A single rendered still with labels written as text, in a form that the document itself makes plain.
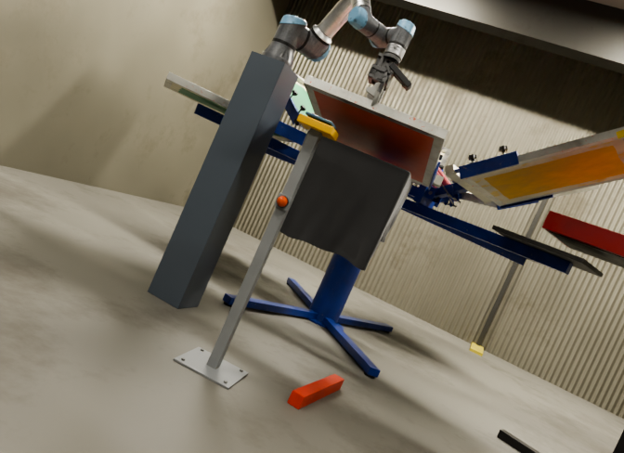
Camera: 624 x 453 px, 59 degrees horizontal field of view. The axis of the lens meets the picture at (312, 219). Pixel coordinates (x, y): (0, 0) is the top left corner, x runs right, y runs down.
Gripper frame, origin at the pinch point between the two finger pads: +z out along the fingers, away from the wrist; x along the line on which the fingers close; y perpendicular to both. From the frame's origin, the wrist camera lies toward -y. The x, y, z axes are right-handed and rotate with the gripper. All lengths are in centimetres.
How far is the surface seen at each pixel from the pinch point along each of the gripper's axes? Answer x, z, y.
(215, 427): 42, 120, -6
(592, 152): -64, -40, -92
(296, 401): 1, 111, -20
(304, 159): 17.2, 33.6, 11.6
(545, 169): -80, -30, -78
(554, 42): -262, -204, -71
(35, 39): -124, 2, 259
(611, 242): -52, 0, -111
